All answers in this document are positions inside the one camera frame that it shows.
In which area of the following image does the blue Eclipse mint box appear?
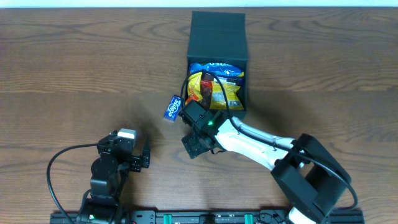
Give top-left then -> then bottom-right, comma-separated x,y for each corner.
164,95 -> 182,122

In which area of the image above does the yellow Hacks candy bag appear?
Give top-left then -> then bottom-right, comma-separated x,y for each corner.
210,81 -> 244,110

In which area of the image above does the yellow orange snack packet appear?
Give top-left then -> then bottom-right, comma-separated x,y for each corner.
185,72 -> 203,104

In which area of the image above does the red Hacks candy bag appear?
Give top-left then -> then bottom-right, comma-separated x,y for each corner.
200,80 -> 213,109

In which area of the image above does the dark green box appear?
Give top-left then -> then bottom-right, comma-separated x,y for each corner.
187,11 -> 249,119

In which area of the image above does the dark blue chocolate bar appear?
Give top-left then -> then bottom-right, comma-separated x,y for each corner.
218,77 -> 244,86

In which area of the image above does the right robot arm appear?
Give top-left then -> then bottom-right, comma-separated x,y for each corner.
178,101 -> 354,223

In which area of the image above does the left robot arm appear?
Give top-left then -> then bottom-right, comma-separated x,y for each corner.
76,128 -> 150,224

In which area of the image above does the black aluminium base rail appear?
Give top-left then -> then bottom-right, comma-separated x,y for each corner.
49,208 -> 365,224

